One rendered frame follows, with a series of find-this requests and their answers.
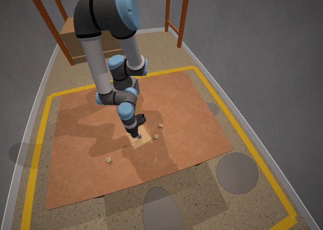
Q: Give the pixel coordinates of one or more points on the tan square mat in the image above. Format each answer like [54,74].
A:
[139,142]

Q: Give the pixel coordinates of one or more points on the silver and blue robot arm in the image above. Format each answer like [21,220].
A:
[122,19]

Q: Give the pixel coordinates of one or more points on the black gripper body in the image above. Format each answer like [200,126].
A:
[132,129]

